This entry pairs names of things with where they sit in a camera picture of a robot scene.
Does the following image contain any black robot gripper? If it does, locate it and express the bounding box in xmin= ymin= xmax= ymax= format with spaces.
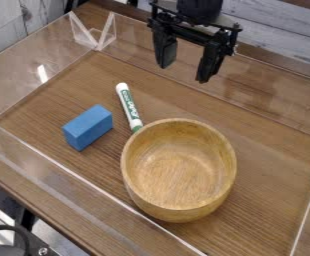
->
xmin=148 ymin=0 xmax=243 ymax=84

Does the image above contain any blue foam block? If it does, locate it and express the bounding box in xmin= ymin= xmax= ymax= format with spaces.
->
xmin=61 ymin=105 xmax=113 ymax=151

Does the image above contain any brown wooden bowl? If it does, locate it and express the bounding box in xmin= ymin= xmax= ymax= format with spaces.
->
xmin=120 ymin=118 xmax=238 ymax=223

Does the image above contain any green and white marker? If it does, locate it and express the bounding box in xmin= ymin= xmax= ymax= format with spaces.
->
xmin=115 ymin=82 xmax=143 ymax=132

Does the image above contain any clear acrylic tray wall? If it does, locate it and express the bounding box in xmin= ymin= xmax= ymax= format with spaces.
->
xmin=0 ymin=8 xmax=310 ymax=256

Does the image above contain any black metal table bracket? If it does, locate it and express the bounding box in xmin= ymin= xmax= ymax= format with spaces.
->
xmin=13 ymin=207 xmax=60 ymax=256

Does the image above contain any black cable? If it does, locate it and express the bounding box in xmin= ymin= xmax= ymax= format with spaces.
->
xmin=0 ymin=224 xmax=32 ymax=256

